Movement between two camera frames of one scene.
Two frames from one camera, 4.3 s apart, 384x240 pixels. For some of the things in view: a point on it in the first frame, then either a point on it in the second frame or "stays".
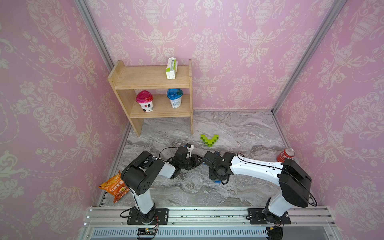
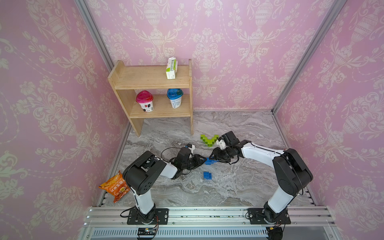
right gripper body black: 213,175 -> 223,155
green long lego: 210,142 stays
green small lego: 216,137 stays
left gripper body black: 190,163 stays
